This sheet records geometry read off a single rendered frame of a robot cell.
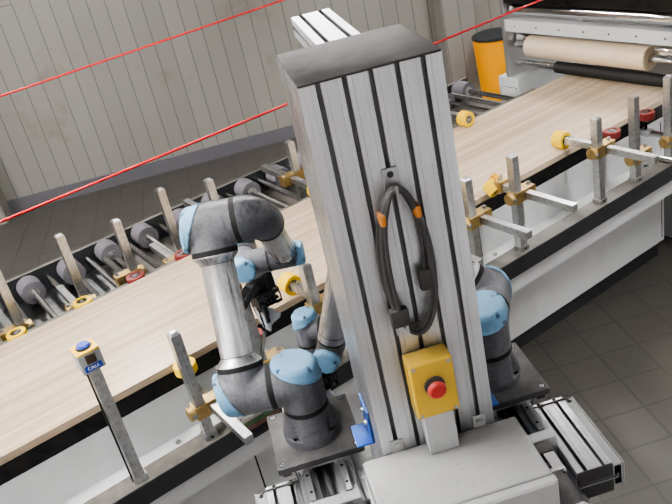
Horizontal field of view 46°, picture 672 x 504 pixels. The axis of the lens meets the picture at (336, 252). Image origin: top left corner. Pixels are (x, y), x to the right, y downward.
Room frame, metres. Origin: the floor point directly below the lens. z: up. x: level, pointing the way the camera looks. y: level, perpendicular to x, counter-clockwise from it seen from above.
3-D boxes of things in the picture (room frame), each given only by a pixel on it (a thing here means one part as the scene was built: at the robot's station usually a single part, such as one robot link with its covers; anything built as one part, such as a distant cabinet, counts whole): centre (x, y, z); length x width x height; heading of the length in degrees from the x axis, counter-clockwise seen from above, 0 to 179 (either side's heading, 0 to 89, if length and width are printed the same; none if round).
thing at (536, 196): (2.81, -0.83, 0.94); 0.36 x 0.03 x 0.03; 29
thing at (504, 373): (1.68, -0.33, 1.09); 0.15 x 0.15 x 0.10
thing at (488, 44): (6.71, -1.74, 0.29); 0.39 x 0.37 x 0.58; 96
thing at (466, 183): (2.74, -0.54, 0.89); 0.03 x 0.03 x 0.48; 29
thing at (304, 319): (1.98, 0.13, 1.13); 0.09 x 0.08 x 0.11; 71
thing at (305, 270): (2.37, 0.11, 0.89); 0.03 x 0.03 x 0.48; 29
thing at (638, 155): (3.12, -1.23, 0.95); 0.50 x 0.04 x 0.04; 29
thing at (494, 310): (1.68, -0.33, 1.20); 0.13 x 0.12 x 0.14; 161
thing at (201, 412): (2.14, 0.53, 0.82); 0.13 x 0.06 x 0.05; 119
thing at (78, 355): (2.00, 0.78, 1.18); 0.07 x 0.07 x 0.08; 29
